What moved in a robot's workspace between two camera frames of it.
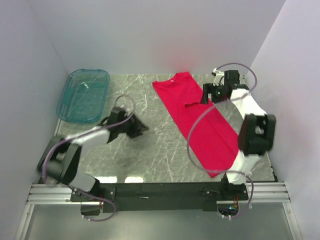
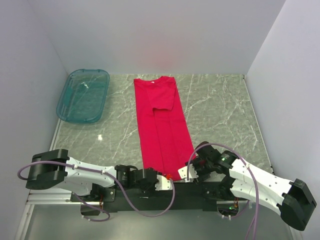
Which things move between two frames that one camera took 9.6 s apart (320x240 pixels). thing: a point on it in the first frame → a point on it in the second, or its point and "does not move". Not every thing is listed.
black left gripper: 138,127 → 152,186
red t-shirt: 206,123 → 167,145
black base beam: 156,197 does not move
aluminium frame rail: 47,194 does not move
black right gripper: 209,88 → 201,177
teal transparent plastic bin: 83,96 does not move
